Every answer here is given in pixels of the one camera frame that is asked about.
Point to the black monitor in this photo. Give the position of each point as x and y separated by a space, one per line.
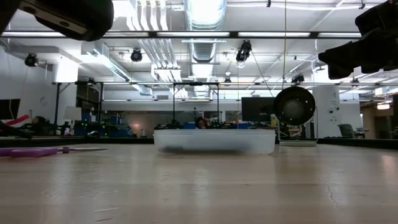
9 109
256 109

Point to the silver ceiling duct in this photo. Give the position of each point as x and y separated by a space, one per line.
203 12

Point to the black background frame rig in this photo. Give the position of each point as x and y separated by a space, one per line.
196 83
58 102

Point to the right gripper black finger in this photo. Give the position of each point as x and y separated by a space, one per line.
345 54
337 71

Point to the black hanging spotlight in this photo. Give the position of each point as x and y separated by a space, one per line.
298 78
136 56
31 60
244 51

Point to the purple scissors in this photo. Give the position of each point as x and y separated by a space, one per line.
31 152

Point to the clear plastic container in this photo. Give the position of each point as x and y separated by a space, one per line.
217 141

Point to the grey office chair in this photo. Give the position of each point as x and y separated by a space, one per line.
345 130

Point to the white lampshade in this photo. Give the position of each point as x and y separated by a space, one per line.
72 113

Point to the person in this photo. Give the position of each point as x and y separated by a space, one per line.
38 120
202 123

